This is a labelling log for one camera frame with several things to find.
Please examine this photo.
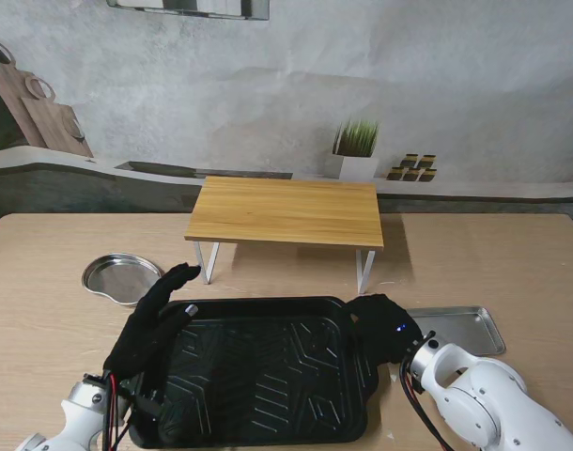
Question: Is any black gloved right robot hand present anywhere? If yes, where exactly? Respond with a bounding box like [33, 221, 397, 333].
[345, 293, 424, 366]

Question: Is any large black baking tray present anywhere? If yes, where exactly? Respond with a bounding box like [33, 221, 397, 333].
[121, 295, 379, 447]

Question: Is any hanging wall shelf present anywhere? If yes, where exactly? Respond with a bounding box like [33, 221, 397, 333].
[105, 0, 271, 23]

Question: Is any red and black wrist cable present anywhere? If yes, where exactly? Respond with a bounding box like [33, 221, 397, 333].
[393, 359, 452, 451]
[101, 369, 131, 446]

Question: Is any wooden shelf with white legs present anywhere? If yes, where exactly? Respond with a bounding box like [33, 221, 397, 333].
[182, 176, 385, 296]

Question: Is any potted grass plant white pot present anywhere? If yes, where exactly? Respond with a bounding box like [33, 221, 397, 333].
[324, 117, 380, 180]

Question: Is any kidney-shaped steel dish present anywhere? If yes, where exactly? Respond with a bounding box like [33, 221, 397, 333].
[82, 253, 165, 307]

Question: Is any brown wooden cutting board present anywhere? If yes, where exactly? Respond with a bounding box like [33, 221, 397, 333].
[21, 77, 95, 159]

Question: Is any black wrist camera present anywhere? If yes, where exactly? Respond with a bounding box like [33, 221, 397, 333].
[120, 370, 166, 424]

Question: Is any dark wooden cutting board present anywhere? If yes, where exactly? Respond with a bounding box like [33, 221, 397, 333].
[0, 37, 48, 150]

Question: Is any rectangular steel tray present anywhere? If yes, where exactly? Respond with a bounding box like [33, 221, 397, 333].
[406, 305, 507, 357]

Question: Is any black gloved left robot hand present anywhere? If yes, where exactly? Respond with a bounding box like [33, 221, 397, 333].
[102, 263, 203, 377]

